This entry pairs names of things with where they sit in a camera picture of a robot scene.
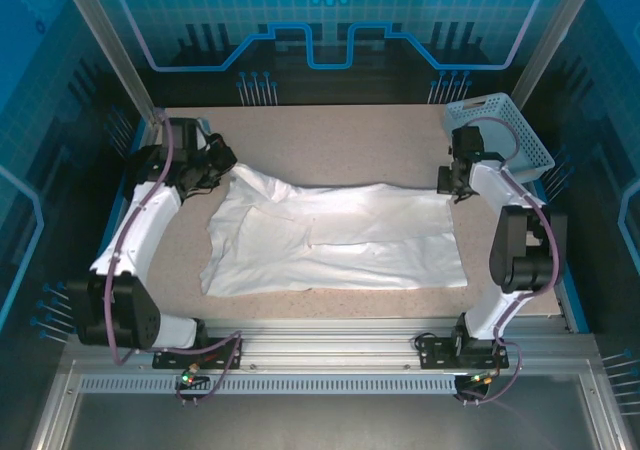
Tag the aluminium frame post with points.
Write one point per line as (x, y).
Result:
(110, 50)
(555, 40)

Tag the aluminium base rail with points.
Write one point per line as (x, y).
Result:
(325, 342)

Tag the small LED connector board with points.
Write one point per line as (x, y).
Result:
(192, 380)
(475, 380)

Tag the light blue perforated basket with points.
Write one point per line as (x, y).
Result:
(520, 135)

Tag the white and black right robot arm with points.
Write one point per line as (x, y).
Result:
(510, 190)

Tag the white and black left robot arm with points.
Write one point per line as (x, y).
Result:
(145, 230)

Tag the white t-shirt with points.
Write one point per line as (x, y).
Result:
(340, 235)

